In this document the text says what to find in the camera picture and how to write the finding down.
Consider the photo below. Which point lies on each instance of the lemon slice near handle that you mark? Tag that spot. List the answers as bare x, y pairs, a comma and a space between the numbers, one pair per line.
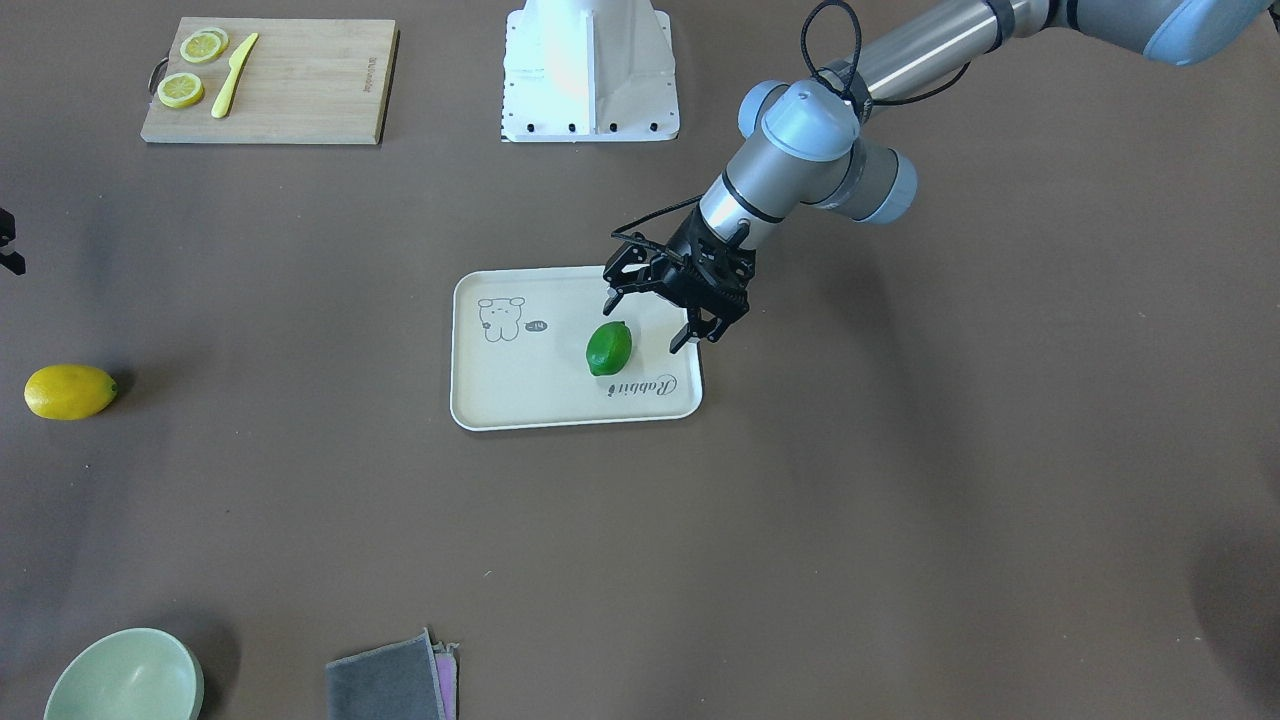
179, 90

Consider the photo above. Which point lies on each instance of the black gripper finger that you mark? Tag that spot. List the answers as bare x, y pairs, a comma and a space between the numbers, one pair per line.
10, 258

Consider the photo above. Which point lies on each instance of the wooden cutting board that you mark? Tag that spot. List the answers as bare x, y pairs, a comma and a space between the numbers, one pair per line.
310, 81

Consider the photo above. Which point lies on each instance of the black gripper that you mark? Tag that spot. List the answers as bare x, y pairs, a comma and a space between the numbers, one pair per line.
681, 270

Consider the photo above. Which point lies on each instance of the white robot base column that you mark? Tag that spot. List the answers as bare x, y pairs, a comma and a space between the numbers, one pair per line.
589, 71

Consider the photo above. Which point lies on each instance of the green lime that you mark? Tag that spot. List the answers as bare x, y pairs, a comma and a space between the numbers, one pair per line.
609, 348

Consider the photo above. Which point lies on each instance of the yellow lemon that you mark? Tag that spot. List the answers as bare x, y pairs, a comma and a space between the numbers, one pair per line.
69, 392

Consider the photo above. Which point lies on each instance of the beige rabbit tray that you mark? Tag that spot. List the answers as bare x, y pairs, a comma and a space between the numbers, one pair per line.
519, 338

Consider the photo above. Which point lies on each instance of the grey folded cloth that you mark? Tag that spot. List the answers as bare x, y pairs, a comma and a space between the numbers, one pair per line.
413, 679

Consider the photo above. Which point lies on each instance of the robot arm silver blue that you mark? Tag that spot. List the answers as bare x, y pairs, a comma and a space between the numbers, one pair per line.
804, 143

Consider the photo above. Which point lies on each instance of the yellow plastic knife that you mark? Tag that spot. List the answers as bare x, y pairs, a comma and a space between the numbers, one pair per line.
223, 101

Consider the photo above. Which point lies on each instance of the mint green bowl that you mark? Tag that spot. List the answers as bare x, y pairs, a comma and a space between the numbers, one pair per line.
137, 673

